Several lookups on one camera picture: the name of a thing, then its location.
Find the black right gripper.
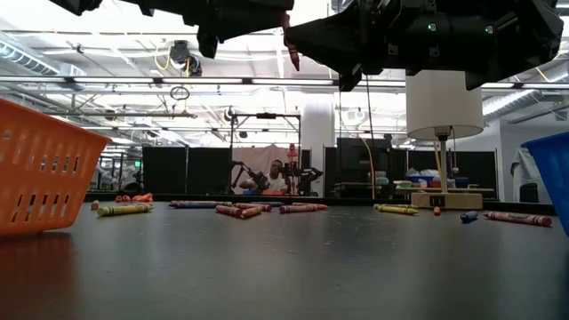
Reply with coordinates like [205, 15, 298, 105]
[283, 0, 507, 92]

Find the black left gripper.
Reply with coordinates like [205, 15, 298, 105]
[141, 0, 294, 60]

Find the red crayon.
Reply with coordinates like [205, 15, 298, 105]
[483, 211, 554, 228]
[233, 202, 274, 212]
[214, 204, 244, 219]
[278, 204, 319, 215]
[283, 12, 301, 72]

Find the long ceiling light strip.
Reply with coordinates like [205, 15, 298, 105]
[0, 74, 569, 91]

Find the black tall cabinet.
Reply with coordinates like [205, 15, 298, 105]
[324, 136, 404, 199]

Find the white shade wooden table lamp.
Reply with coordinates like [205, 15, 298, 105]
[405, 68, 485, 212]

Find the beige backdrop curtain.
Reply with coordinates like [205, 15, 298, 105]
[230, 144, 295, 196]

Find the person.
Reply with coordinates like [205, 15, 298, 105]
[238, 158, 291, 196]

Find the wooden background shelf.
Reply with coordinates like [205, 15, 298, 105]
[394, 185, 495, 194]

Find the white hanging cloth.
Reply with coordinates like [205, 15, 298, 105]
[509, 146, 541, 204]

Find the blue plastic bin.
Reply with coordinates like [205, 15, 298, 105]
[520, 132, 569, 236]

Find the orange plastic bin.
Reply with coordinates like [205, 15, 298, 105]
[0, 98, 112, 236]

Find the black ceiling cable reel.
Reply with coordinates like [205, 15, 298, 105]
[167, 38, 204, 77]

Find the black background gantry frame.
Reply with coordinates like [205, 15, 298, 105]
[228, 110, 304, 196]

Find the black hanging cable loop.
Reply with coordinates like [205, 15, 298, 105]
[169, 84, 192, 102]

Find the yellow hanging cable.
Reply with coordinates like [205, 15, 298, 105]
[358, 136, 378, 200]

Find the silver ventilation duct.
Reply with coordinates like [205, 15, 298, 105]
[0, 38, 88, 80]

